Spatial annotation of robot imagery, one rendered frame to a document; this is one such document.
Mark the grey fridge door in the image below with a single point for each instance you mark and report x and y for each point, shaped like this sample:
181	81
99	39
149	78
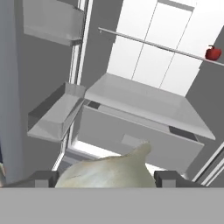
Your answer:
43	87

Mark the grey fridge drawer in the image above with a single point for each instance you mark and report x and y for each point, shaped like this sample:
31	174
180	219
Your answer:
137	137

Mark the thin glass fridge shelf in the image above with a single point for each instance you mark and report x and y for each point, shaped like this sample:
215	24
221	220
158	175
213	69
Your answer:
157	45

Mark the grey fridge shelf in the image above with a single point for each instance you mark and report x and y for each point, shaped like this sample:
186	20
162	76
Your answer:
145	102

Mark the white garlic bulb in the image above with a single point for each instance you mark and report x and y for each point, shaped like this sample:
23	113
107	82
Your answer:
108	172

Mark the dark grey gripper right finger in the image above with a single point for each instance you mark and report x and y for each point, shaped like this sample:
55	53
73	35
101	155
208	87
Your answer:
169	179

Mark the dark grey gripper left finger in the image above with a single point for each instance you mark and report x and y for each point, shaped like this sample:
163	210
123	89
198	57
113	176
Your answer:
43	178

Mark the grey fridge door bin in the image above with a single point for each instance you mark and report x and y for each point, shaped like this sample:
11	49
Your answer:
52	21
57	116

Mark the red apple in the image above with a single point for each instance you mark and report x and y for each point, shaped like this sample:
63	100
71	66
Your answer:
213	53

